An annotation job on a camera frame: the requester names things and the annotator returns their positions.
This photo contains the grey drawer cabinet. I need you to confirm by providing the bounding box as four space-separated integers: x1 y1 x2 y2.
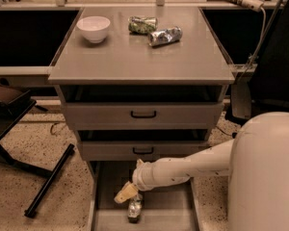
47 5 236 231

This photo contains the black office chair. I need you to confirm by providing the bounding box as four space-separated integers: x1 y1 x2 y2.
224 0 289 127

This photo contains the black middle drawer handle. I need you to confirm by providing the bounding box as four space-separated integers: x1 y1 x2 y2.
132 147 154 155

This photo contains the black table frame left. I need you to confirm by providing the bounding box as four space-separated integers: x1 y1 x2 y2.
0 84 74 218

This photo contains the grey open bottom drawer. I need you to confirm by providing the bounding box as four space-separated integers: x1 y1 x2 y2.
87 161 199 231

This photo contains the white bowl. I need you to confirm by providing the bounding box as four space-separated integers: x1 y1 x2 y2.
76 16 111 43

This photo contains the grey top drawer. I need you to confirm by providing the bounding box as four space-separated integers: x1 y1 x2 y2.
62 103 223 130

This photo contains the black drawer handle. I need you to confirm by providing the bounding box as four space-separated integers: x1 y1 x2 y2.
132 147 154 155
130 111 157 119

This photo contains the black top drawer handle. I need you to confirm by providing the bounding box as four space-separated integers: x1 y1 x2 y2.
130 111 157 119

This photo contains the silver crushed can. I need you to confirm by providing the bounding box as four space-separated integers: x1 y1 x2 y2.
148 26 183 47

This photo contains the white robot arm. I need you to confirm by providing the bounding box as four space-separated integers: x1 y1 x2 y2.
115 112 289 231

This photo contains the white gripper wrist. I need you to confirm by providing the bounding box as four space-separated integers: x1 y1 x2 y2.
114 159 160 204

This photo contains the white cable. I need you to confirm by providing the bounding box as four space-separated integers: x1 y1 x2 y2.
236 7 268 82

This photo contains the grey middle drawer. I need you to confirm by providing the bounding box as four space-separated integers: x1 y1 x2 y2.
78 141 209 161

